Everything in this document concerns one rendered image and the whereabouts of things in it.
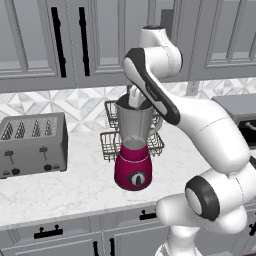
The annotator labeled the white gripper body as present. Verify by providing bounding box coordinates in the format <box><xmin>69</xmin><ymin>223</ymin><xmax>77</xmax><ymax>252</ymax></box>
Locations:
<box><xmin>128</xmin><ymin>84</ymin><xmax>148</xmax><ymax>110</ymax></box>

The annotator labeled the blender with magenta base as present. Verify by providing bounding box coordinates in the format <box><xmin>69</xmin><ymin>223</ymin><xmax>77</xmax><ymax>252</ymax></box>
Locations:
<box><xmin>113</xmin><ymin>93</ymin><xmax>165</xmax><ymax>192</ymax></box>

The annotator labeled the grey microwave oven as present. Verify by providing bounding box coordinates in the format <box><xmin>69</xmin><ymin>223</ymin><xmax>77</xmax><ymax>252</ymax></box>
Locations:
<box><xmin>211</xmin><ymin>93</ymin><xmax>256</xmax><ymax>152</ymax></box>

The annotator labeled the grey four-slot toaster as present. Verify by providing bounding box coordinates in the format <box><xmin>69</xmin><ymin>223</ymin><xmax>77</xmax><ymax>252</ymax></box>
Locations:
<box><xmin>0</xmin><ymin>111</ymin><xmax>70</xmax><ymax>180</ymax></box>

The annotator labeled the grey drawer front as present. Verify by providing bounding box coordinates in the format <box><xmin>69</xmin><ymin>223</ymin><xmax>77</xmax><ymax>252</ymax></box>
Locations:
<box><xmin>12</xmin><ymin>215</ymin><xmax>92</xmax><ymax>242</ymax></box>
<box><xmin>115</xmin><ymin>204</ymin><xmax>160</xmax><ymax>229</ymax></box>

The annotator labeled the grey base cupboard door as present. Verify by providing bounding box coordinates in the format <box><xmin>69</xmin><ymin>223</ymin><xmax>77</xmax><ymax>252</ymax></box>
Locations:
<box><xmin>0</xmin><ymin>232</ymin><xmax>102</xmax><ymax>256</ymax></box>
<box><xmin>103</xmin><ymin>225</ymin><xmax>172</xmax><ymax>256</ymax></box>

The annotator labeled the dark wire stand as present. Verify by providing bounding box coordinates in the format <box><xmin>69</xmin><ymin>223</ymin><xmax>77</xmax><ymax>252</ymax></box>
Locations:
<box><xmin>99</xmin><ymin>99</ymin><xmax>166</xmax><ymax>163</ymax></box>

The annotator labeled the white wall socket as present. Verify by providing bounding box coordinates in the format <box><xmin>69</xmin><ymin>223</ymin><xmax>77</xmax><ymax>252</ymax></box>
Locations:
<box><xmin>186</xmin><ymin>79</ymin><xmax>200</xmax><ymax>97</ymax></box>

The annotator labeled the grey wall cupboard door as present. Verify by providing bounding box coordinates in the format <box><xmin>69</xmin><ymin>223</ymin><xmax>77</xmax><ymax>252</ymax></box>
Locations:
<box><xmin>0</xmin><ymin>0</ymin><xmax>73</xmax><ymax>94</ymax></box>
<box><xmin>70</xmin><ymin>0</ymin><xmax>128</xmax><ymax>88</ymax></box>
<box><xmin>187</xmin><ymin>0</ymin><xmax>256</xmax><ymax>82</ymax></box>

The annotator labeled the long black cupboard handle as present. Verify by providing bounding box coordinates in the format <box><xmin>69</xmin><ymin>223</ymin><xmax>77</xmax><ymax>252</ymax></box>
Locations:
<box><xmin>50</xmin><ymin>6</ymin><xmax>67</xmax><ymax>79</ymax></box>
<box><xmin>78</xmin><ymin>6</ymin><xmax>91</xmax><ymax>77</ymax></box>

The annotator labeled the black drawer handle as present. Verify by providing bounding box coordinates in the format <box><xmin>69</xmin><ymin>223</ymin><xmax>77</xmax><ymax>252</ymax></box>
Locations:
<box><xmin>247</xmin><ymin>221</ymin><xmax>256</xmax><ymax>237</ymax></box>
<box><xmin>33</xmin><ymin>224</ymin><xmax>64</xmax><ymax>240</ymax></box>
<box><xmin>138</xmin><ymin>209</ymin><xmax>158</xmax><ymax>222</ymax></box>

